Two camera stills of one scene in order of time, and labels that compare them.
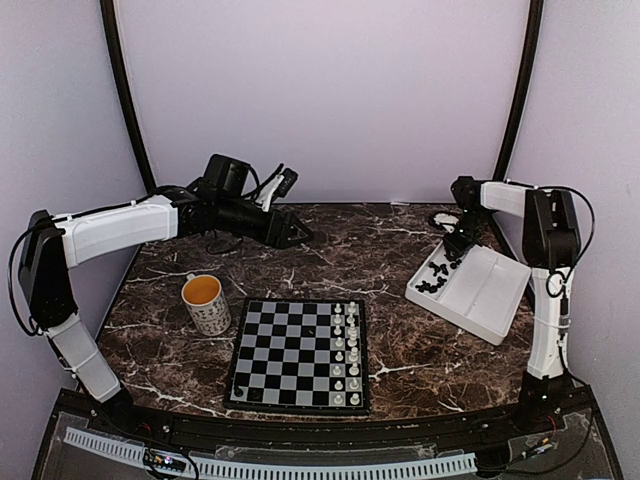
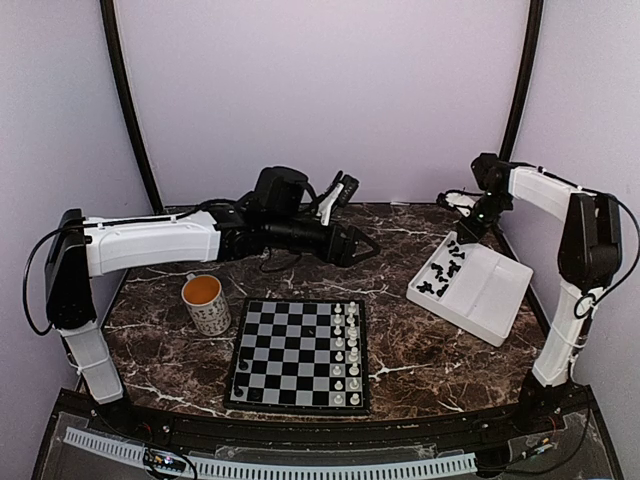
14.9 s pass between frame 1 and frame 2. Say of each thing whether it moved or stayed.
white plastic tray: stayed
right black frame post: stayed
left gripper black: moved
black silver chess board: stayed
